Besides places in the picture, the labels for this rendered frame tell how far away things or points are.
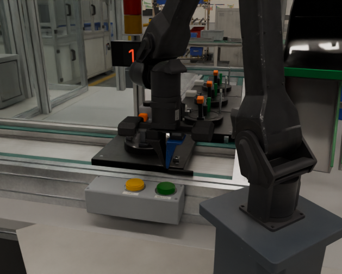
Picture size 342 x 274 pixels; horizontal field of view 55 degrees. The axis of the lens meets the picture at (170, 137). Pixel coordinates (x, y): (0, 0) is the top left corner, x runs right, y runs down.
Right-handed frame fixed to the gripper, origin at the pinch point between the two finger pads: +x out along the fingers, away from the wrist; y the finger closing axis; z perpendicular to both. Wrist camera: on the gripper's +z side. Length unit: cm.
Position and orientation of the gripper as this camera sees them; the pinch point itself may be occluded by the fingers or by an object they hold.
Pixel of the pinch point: (166, 152)
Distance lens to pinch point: 67.4
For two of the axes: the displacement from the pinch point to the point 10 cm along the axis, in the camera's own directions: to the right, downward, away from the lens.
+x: 0.1, 9.4, 3.5
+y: -9.8, -0.7, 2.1
